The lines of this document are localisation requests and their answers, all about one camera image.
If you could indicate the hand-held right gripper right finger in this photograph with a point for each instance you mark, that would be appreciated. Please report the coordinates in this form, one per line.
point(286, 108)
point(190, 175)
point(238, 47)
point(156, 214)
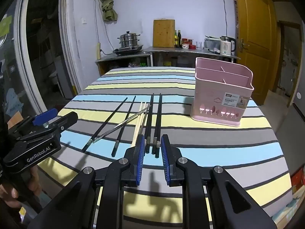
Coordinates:
point(165, 164)

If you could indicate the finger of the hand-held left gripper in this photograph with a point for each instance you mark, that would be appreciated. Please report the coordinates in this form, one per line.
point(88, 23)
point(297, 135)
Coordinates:
point(44, 118)
point(68, 120)

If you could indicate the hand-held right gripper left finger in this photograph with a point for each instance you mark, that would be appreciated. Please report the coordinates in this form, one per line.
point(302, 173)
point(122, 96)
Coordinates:
point(141, 162)

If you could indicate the wooden chopstick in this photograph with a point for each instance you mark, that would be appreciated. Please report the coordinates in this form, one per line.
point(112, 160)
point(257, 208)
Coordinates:
point(143, 111)
point(136, 126)

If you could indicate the pink utensil basket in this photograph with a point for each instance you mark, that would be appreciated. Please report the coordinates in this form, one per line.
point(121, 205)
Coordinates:
point(209, 93)

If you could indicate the person's left hand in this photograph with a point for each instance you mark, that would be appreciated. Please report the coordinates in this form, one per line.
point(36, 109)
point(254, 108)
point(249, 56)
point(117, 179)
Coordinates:
point(34, 183)

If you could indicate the striped tablecloth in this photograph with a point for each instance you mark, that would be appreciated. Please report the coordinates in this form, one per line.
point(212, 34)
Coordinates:
point(214, 148)

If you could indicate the glass sliding door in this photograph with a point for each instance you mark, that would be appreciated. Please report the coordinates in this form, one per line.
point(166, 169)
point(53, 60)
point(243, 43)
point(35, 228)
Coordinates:
point(40, 52)

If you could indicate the beige power strip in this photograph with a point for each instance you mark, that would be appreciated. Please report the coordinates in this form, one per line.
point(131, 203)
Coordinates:
point(98, 51)

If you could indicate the black induction cooker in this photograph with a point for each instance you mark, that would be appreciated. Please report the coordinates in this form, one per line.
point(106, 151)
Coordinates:
point(128, 50)

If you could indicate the steel steamer pot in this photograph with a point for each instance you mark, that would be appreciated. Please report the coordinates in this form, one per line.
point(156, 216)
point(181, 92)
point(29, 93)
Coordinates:
point(128, 40)

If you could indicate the long steel table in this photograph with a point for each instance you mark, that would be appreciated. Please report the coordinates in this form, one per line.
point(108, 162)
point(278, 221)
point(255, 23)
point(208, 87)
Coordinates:
point(190, 51)

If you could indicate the green hanging curtain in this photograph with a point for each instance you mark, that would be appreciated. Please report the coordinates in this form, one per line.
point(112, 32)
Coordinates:
point(108, 7)

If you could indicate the low red container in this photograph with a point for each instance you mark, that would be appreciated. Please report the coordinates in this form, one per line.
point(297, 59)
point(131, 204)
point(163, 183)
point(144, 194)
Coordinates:
point(192, 47)

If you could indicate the white jar with red lid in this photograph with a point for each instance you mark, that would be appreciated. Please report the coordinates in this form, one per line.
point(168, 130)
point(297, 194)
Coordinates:
point(185, 44)

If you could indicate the clear drinking glass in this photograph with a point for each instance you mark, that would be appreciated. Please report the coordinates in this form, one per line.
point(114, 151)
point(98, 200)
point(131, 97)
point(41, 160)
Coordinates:
point(199, 45)

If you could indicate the grey dish container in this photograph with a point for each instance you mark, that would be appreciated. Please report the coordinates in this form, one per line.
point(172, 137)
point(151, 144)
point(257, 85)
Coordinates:
point(211, 43)

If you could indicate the wooden cutting board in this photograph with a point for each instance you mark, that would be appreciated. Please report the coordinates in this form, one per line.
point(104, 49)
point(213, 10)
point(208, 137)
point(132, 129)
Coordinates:
point(164, 33)

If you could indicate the patterned floor mat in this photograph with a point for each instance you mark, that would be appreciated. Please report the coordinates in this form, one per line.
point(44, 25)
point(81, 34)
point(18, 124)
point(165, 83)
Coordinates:
point(288, 210)

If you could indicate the white electric kettle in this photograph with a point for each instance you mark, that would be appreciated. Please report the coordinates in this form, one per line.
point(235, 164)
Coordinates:
point(226, 46)

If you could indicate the red box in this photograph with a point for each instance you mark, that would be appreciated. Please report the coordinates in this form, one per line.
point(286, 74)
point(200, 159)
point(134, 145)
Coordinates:
point(297, 181)

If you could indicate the grey refrigerator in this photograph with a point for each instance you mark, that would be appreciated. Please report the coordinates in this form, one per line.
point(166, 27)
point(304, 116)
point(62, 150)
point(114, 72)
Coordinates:
point(299, 105)

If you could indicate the yellow wooden door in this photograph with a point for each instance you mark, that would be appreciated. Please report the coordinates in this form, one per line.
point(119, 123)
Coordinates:
point(255, 28)

